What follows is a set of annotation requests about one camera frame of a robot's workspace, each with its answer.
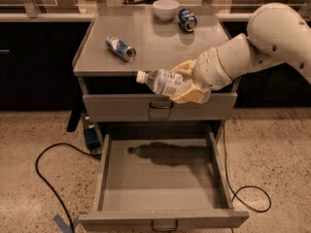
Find closed grey top drawer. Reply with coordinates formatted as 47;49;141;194
84;93;237;122

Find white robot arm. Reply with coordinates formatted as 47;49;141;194
171;3;311;104

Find clear blue labelled plastic bottle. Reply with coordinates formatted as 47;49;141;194
136;69;192;97

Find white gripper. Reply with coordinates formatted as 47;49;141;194
171;48;232;104

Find blue soda can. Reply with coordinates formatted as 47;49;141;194
178;8;197;32

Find grey drawer cabinet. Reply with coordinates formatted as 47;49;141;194
74;6;238;142

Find blue power adapter box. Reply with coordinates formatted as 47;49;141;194
84;125;100;150

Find black cable on right floor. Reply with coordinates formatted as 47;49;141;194
222;126;272;214

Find black cable on floor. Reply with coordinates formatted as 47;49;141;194
34;142;103;233
222;126;272;214

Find black cable on left floor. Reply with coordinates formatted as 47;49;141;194
34;142;103;233

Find white bowl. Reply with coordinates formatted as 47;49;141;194
153;0;180;21

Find open grey middle drawer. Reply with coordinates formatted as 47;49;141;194
79;132;249;233

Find silver blue energy drink can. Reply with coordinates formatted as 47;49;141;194
105;35;136;62

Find blue tape on floor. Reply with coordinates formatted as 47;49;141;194
53;215;80;233

